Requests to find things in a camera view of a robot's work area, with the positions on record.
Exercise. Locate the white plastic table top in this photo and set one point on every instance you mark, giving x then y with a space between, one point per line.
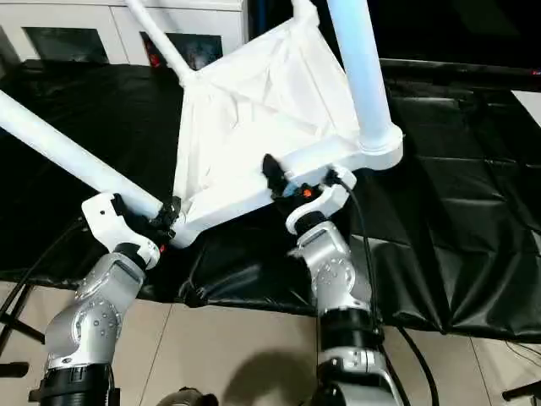
254 110

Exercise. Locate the white plastic table leg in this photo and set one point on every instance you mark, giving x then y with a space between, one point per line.
304 10
161 38
363 76
68 152

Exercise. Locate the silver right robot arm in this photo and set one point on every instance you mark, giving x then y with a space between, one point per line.
338 279

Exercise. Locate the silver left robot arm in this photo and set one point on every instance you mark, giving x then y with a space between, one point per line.
89 321

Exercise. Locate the toy figures behind cabinet glass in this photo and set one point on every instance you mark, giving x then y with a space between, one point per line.
190 49

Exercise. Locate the black work mat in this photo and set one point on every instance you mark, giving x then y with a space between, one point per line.
456 211

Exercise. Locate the silver left leg black foot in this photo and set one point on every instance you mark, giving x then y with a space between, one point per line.
186 397

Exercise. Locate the white cabinet with glass doors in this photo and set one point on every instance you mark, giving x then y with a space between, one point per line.
84 25

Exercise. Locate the black tv cabinet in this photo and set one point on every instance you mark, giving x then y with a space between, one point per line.
456 30

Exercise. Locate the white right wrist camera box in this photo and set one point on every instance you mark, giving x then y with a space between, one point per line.
325 201

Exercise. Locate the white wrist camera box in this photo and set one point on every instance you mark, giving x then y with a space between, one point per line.
114 222
325 201

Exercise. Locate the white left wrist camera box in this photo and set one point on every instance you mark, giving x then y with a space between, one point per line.
114 222

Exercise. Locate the black metal stand frame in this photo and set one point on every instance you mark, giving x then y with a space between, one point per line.
17 326

